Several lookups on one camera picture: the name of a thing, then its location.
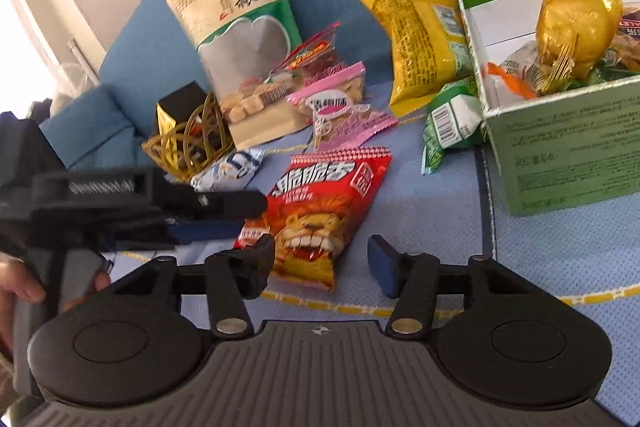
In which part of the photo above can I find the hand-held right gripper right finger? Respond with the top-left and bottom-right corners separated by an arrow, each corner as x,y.
367,235 -> 538,340

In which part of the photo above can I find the gold foil snack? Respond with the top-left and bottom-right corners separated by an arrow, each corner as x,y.
535,0 -> 624,96

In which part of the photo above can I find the red lion snack packet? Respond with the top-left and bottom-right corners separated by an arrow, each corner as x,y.
233,145 -> 394,293

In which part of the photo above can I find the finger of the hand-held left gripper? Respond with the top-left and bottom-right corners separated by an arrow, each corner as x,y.
165,189 -> 269,223
165,221 -> 246,246

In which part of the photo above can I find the orange clear snack packet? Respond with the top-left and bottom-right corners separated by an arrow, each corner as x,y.
485,61 -> 540,102

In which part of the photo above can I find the clear red-edged cracker packet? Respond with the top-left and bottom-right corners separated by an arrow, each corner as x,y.
269,22 -> 342,82

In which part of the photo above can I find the green cardboard box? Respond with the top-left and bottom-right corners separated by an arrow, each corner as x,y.
455,0 -> 640,218

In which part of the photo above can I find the blue pillow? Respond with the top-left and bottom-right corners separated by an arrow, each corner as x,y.
39,86 -> 148,170

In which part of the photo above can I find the person's left hand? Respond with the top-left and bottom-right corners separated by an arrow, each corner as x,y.
0,252 -> 112,360

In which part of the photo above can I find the green white snack packet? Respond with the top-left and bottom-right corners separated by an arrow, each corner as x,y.
421,76 -> 487,178

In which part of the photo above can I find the yellow snack bag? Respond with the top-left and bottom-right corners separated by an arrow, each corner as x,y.
358,0 -> 475,118

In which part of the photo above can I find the light blue checked blanket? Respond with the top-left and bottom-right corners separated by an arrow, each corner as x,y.
0,79 -> 640,413

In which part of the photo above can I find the pink snack packet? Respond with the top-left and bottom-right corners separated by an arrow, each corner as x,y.
285,62 -> 367,124
311,101 -> 399,154

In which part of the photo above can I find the small black box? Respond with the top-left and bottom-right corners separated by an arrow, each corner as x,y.
156,80 -> 212,135

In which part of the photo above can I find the dark green candy packet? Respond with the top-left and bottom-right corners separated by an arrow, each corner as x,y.
570,49 -> 640,88

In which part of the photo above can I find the woven gold basket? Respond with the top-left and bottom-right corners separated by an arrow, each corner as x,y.
141,92 -> 237,184

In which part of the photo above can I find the white black snack packet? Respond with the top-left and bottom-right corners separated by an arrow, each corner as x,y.
189,147 -> 266,194

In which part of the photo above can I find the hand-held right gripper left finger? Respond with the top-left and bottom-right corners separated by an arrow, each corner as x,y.
102,234 -> 277,340

